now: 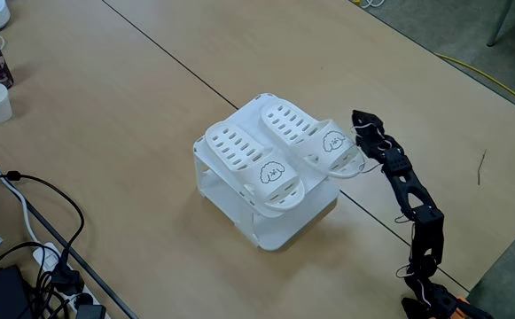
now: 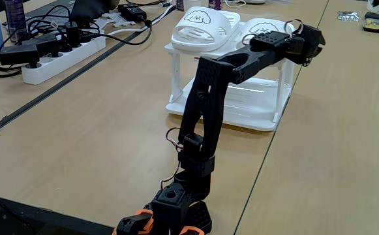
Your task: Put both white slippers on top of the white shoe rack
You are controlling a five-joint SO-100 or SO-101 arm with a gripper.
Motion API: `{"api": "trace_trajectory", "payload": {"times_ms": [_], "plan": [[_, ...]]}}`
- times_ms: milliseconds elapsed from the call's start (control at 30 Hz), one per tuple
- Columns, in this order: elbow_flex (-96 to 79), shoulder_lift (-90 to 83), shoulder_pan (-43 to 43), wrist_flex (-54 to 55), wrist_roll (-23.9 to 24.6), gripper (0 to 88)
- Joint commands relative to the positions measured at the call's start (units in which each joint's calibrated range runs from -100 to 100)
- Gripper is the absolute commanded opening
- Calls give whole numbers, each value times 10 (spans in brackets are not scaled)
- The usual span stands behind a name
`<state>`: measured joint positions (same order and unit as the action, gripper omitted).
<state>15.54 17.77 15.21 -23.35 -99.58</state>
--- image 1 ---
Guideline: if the black plug-in adapter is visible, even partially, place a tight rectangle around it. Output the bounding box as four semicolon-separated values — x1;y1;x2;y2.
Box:
75;303;107;319

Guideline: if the yellow cable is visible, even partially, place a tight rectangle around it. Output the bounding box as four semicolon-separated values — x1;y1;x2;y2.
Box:
433;52;515;120

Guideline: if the white two-tier shoe rack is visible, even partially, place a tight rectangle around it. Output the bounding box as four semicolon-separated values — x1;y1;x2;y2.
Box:
192;92;348;253

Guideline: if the grey chair leg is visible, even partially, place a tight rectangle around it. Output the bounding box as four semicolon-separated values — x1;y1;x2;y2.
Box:
486;0;515;48

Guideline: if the black power brick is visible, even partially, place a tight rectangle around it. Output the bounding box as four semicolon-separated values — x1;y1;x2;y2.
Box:
0;264;33;319

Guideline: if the white power cable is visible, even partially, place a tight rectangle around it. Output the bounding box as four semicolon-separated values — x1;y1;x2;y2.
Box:
0;144;41;249

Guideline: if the white slipper with dog print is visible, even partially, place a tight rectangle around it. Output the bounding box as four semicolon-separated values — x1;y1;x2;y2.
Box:
260;97;367;180
204;121;306;212

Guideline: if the white power strip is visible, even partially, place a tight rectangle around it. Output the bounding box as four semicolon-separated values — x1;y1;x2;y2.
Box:
32;242;112;319

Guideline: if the black cable with ferrite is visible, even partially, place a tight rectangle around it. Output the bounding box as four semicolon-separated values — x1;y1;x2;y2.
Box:
0;170;85;276

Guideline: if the black power plug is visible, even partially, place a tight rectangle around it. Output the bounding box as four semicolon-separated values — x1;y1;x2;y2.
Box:
73;291;95;307
51;261;85;297

